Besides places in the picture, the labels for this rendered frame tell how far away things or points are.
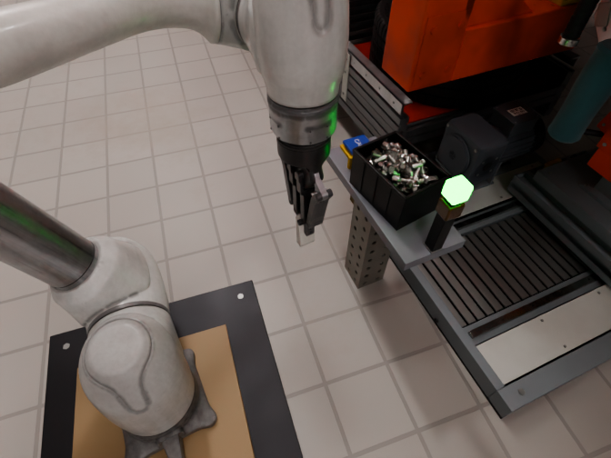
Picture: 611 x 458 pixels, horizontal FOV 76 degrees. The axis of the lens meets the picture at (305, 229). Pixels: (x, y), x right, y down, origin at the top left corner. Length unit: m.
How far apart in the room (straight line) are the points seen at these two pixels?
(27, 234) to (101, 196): 1.13
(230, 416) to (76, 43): 0.71
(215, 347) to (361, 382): 0.49
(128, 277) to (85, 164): 1.27
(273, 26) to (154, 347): 0.51
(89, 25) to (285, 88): 0.21
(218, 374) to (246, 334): 0.11
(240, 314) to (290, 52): 0.71
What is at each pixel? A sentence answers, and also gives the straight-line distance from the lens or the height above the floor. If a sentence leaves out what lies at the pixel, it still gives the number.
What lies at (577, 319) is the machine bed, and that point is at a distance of 1.49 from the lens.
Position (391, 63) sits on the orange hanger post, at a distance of 1.35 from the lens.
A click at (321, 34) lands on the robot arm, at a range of 0.44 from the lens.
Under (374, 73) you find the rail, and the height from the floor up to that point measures 0.39.
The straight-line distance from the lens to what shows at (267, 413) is 0.92.
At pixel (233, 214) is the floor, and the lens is 1.60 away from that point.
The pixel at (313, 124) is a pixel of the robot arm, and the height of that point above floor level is 0.90.
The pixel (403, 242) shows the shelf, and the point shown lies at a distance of 0.95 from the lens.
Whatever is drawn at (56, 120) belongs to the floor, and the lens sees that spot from 2.39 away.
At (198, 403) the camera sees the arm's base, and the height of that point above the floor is 0.34.
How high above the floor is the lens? 1.19
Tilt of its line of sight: 52 degrees down
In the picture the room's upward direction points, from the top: straight up
